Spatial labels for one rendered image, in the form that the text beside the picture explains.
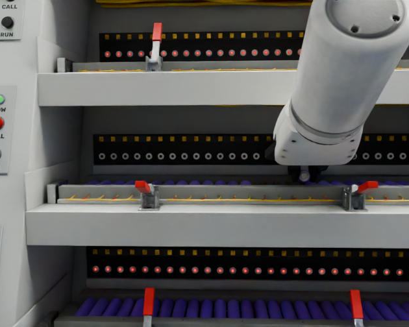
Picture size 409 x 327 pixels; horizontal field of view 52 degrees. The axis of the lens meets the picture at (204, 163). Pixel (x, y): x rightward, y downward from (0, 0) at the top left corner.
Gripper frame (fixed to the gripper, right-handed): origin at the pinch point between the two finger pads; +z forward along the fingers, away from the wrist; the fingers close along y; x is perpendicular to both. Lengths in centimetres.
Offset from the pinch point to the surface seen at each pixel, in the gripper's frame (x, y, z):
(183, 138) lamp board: -8.3, 18.9, 6.2
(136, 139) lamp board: -8.1, 27.0, 6.0
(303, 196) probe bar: 5.0, 0.8, -1.5
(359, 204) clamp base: 7.0, -5.9, -4.3
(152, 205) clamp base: 7.1, 21.3, -3.8
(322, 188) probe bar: 4.0, -1.8, -2.1
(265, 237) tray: 11.6, 6.4, -4.4
